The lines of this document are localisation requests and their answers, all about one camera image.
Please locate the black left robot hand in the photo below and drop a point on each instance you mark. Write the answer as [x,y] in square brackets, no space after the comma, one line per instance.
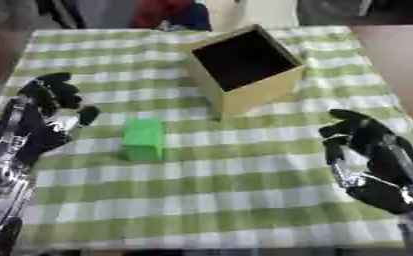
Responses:
[37,126]

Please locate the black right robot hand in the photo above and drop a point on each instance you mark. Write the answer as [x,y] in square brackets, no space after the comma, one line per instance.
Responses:
[378,156]

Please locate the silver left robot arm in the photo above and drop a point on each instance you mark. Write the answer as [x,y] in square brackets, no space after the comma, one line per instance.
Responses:
[0,200]

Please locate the tan cardboard box black inside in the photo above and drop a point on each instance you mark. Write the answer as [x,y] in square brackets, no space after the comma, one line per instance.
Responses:
[244,71]

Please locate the green rectangular block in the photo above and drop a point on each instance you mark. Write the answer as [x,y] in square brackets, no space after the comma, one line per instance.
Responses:
[143,139]

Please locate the person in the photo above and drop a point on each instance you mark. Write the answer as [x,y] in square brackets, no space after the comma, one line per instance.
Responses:
[171,13]

